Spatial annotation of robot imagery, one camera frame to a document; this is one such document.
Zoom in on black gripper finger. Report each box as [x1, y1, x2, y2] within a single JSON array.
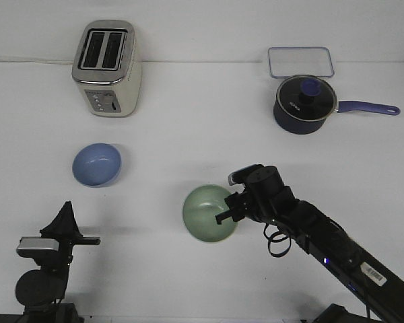
[[42, 201, 79, 236], [215, 209, 246, 224]]

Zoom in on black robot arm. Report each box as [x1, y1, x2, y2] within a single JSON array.
[[15, 201, 100, 322], [215, 164, 404, 322]]

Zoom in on white toaster power cable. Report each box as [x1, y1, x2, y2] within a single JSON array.
[[0, 57, 75, 66]]

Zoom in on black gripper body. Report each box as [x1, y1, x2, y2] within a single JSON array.
[[36, 230, 100, 269], [225, 166, 295, 223]]

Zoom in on glass pot lid blue knob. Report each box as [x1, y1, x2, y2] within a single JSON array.
[[277, 75, 337, 122]]

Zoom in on dark blue saucepan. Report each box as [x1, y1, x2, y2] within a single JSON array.
[[273, 100, 401, 135]]

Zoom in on cream and steel toaster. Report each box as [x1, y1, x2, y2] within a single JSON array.
[[71, 20, 142, 117]]

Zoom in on blue bowl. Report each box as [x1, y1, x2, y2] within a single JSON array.
[[71, 143, 123, 188]]

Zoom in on green bowl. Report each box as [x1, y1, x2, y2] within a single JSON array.
[[182, 184, 238, 243]]

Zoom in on clear blue-rimmed container lid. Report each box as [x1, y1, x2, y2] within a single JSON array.
[[267, 46, 335, 79]]

